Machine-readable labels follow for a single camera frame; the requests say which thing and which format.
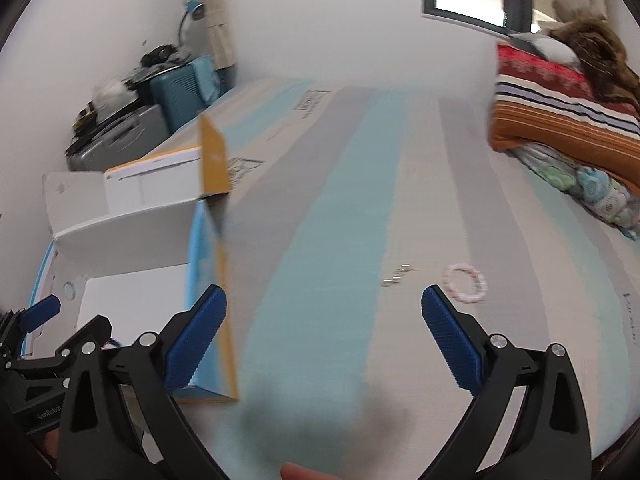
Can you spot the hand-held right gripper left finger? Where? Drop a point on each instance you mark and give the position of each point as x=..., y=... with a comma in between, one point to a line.
x=195, y=340

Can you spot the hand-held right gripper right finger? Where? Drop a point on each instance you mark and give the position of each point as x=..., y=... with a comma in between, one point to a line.
x=452, y=340

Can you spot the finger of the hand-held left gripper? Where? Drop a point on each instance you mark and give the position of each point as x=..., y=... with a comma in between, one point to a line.
x=40, y=312
x=87, y=332

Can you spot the blue and yellow cardboard box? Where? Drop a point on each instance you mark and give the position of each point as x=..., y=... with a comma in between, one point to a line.
x=145, y=240

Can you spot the person's left hand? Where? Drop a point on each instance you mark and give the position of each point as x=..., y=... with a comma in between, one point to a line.
x=50, y=447

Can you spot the person's right hand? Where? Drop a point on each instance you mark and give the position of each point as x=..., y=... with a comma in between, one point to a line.
x=305, y=472

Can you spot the striped bed sheet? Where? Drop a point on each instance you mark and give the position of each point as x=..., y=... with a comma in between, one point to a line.
x=350, y=210

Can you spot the grey suitcase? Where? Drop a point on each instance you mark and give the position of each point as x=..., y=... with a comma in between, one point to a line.
x=120, y=137

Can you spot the floral quilt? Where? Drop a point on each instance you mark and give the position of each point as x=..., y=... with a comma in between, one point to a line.
x=595, y=190

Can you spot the white plastic bag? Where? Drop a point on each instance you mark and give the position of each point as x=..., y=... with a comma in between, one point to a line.
x=112, y=92

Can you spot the blue suitcase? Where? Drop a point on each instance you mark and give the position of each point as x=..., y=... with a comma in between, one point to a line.
x=182, y=92

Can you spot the red and orange striped pillow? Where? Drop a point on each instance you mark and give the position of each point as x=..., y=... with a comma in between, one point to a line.
x=555, y=105

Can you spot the black bag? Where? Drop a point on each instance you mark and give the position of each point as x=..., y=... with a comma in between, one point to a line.
x=157, y=55

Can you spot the grey pillow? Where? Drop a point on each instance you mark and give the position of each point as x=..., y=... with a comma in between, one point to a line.
x=550, y=49

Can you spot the brown blanket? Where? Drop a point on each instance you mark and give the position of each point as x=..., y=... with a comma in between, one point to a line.
x=600, y=50

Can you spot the blue desk lamp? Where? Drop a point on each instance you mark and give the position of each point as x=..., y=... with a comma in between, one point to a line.
x=192, y=10

